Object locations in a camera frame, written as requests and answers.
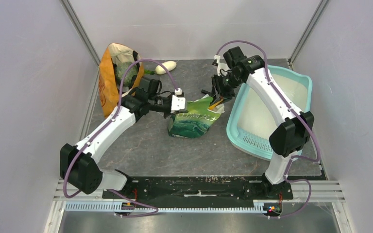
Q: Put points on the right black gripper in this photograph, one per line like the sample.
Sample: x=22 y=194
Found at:
x=227 y=96

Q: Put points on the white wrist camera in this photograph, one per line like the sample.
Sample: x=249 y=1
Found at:
x=222 y=68
x=178 y=101

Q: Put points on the teal litter box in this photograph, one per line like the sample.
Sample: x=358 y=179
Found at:
x=250 y=122

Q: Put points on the aluminium frame post left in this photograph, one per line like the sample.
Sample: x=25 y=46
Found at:
x=80 y=30

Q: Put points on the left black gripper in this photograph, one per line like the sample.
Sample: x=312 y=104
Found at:
x=165 y=114

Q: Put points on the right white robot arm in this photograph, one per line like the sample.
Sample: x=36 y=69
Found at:
x=293 y=125

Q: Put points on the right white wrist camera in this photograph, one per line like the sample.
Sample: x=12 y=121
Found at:
x=222 y=68

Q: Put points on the slotted cable duct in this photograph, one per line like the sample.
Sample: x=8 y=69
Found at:
x=121 y=207

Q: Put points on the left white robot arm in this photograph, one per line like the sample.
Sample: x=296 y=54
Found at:
x=79 y=162

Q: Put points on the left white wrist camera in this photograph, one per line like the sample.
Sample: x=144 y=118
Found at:
x=178 y=101

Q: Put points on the aluminium frame post right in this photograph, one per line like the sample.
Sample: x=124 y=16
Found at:
x=308 y=31

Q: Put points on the black bag clip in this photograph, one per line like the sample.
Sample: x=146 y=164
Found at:
x=206 y=92

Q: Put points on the green toy in bag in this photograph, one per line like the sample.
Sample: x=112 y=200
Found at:
x=123 y=74

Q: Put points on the white oval toy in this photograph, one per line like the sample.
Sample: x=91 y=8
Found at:
x=166 y=66

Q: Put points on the aluminium frame post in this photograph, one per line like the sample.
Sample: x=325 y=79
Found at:
x=80 y=30
x=308 y=31

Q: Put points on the yellow plastic scoop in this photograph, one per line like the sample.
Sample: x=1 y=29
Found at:
x=215 y=104

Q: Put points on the brown paper grocery bag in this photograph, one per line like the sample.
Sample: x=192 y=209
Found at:
x=114 y=62

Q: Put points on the green litter bag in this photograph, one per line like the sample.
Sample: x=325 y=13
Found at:
x=198 y=119

